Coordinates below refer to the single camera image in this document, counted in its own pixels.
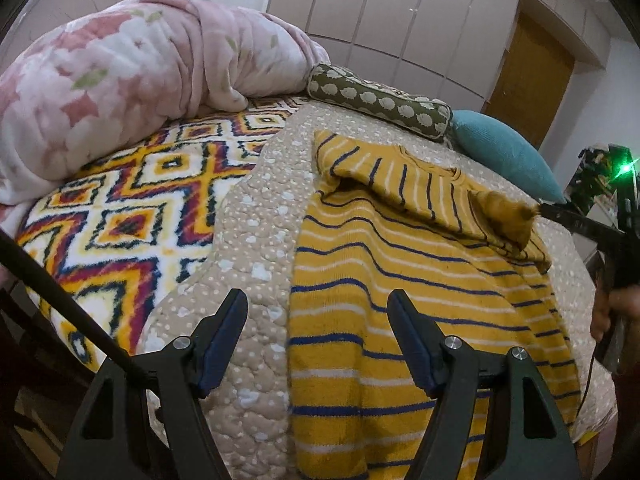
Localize yellow striped knit sweater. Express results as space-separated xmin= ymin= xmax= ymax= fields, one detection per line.
xmin=288 ymin=130 xmax=580 ymax=479

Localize person right hand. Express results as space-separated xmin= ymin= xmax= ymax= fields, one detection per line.
xmin=590 ymin=282 xmax=640 ymax=374

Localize cluttered white shelf unit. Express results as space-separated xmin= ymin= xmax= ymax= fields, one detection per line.
xmin=565 ymin=144 xmax=637 ymax=230

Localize geometric patterned fleece blanket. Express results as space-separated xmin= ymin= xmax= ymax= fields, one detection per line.
xmin=17 ymin=96 xmax=305 ymax=374

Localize brown wooden door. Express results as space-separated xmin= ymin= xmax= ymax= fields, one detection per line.
xmin=484 ymin=13 xmax=575 ymax=148

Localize beige dotted quilt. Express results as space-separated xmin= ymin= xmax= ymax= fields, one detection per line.
xmin=142 ymin=101 xmax=617 ymax=479

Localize olive hedgehog bolster pillow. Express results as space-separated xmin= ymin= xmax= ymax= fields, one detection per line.
xmin=306 ymin=63 xmax=452 ymax=143

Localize pale wardrobe doors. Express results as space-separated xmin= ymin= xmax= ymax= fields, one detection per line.
xmin=268 ymin=0 xmax=611 ymax=110

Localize pink floral comforter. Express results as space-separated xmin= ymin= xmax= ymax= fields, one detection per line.
xmin=1 ymin=0 xmax=329 ymax=206

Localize black cable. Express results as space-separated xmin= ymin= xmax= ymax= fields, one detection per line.
xmin=0 ymin=228 xmax=151 ymax=386

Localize teal corduroy pillow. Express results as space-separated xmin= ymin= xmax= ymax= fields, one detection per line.
xmin=451 ymin=110 xmax=565 ymax=204

